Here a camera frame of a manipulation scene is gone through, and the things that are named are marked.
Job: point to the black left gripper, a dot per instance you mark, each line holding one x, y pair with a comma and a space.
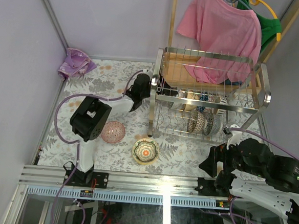
146, 82

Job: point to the blue grey clothes hanger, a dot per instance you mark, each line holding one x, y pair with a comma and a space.
232, 2

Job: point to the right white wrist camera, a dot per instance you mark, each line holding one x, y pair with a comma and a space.
233, 134

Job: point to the red patterned bowl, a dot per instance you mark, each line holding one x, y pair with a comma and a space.
113, 132

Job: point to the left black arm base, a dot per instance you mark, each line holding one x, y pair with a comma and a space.
90, 178

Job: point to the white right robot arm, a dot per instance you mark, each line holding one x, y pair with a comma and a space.
277, 191

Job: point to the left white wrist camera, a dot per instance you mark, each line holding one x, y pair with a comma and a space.
148, 72

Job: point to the aluminium rail frame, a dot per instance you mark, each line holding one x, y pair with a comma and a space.
158, 119

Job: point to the yellow rimmed floral bowl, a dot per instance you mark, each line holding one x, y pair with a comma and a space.
145, 158

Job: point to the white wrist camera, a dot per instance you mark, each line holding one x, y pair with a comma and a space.
233, 134
148, 72

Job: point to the striped white bowl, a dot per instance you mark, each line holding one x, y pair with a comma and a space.
220, 101

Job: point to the green t-shirt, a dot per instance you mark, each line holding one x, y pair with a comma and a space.
271, 29

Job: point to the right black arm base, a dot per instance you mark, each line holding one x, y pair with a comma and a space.
207, 187

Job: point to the purple crumpled cloth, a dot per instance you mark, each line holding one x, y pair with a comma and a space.
76, 64

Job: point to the wooden clothes stand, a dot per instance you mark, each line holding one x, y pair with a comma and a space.
174, 72

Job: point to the steel two-tier dish rack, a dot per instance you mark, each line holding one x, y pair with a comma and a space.
244, 107

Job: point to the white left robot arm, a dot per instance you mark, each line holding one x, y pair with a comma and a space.
91, 118

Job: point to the black white patterned bowl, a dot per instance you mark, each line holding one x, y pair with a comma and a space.
213, 124

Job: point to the brown lattice patterned bowl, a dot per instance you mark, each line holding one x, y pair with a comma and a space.
196, 122

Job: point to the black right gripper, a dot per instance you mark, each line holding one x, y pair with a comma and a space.
217, 153

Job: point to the pink t-shirt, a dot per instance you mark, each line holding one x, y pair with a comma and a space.
222, 29

